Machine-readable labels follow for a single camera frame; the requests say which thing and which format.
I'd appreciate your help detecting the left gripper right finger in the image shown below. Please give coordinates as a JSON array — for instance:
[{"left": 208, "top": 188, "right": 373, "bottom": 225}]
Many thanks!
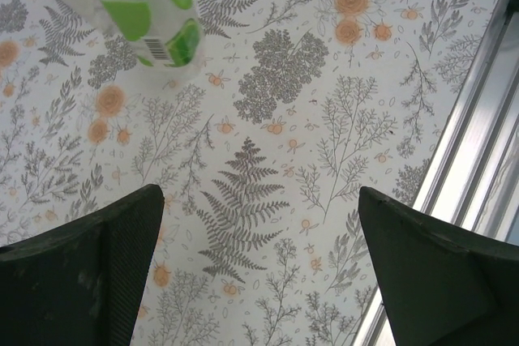
[{"left": 358, "top": 186, "right": 519, "bottom": 346}]

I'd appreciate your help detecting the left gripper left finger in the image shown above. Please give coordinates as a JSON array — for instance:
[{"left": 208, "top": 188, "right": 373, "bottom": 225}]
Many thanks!
[{"left": 0, "top": 182, "right": 165, "bottom": 346}]

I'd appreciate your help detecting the clear bottle green label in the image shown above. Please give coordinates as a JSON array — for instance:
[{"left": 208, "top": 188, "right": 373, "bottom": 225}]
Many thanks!
[{"left": 24, "top": 0, "right": 207, "bottom": 79}]

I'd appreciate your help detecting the floral patterned tablecloth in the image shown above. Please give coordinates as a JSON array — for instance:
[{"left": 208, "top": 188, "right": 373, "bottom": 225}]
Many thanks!
[{"left": 0, "top": 0, "right": 516, "bottom": 346}]

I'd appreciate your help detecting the wide aluminium base rail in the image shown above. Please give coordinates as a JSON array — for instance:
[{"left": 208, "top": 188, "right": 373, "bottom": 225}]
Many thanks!
[{"left": 350, "top": 0, "right": 519, "bottom": 346}]

